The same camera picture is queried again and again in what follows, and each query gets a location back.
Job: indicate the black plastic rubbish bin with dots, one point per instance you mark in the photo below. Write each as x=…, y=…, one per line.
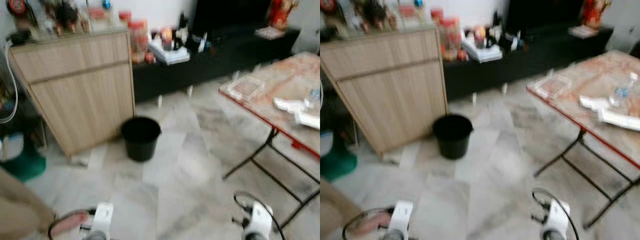
x=141, y=142
x=452, y=142

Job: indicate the large flat white paper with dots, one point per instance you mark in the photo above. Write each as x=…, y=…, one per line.
x=620, y=120
x=309, y=120

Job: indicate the clear plastic water bottle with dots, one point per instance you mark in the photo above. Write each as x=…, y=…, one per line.
x=314, y=99
x=622, y=94

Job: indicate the small crumpled white paper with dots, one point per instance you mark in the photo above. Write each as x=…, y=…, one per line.
x=289, y=104
x=594, y=103

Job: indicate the green plastic stool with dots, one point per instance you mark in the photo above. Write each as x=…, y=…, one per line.
x=25, y=165
x=337, y=162

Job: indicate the marble-top folding table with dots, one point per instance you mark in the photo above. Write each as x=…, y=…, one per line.
x=290, y=80
x=595, y=75

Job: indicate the light wooden cabinet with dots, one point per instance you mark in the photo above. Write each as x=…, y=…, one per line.
x=80, y=95
x=390, y=95

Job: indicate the clear plastic food container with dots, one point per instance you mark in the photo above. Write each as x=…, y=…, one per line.
x=245, y=88
x=551, y=86

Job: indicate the beige fabric covered seat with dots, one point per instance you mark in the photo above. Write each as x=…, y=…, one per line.
x=20, y=210
x=332, y=215

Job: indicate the pink flat mat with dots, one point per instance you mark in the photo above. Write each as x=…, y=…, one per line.
x=270, y=33
x=582, y=31

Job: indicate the red and gold ornament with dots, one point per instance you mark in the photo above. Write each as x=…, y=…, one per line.
x=282, y=14
x=595, y=13

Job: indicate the pink object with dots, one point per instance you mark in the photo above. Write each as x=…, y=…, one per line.
x=372, y=222
x=70, y=223

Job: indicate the red round clock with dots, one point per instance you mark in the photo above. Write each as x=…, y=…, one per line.
x=327, y=5
x=16, y=6

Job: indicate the black low tv console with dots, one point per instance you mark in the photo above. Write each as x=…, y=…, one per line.
x=540, y=57
x=220, y=60

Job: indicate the dark figurine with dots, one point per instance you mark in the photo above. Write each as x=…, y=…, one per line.
x=66, y=15
x=380, y=14

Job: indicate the black television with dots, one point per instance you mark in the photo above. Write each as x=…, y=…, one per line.
x=542, y=14
x=230, y=15

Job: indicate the clear jar with red label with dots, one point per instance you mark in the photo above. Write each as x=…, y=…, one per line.
x=99, y=15
x=410, y=14

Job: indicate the black gadgets cluster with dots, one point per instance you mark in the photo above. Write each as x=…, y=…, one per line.
x=192, y=42
x=506, y=40

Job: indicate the tall red-lid snack jar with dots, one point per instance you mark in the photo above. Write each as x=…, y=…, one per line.
x=138, y=40
x=450, y=37

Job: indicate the small red-lid jar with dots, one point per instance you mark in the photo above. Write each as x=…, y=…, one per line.
x=125, y=18
x=436, y=16

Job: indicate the white flat box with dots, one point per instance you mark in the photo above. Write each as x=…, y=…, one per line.
x=170, y=55
x=481, y=52

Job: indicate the orange glowing jar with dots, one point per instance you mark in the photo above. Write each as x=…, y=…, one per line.
x=479, y=36
x=166, y=37

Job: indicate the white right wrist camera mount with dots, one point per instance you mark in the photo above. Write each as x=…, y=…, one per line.
x=258, y=217
x=556, y=217

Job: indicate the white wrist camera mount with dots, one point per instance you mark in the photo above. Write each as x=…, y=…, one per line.
x=103, y=217
x=402, y=216
x=556, y=217
x=258, y=217

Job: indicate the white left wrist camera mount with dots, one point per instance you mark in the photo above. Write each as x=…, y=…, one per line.
x=402, y=216
x=103, y=217

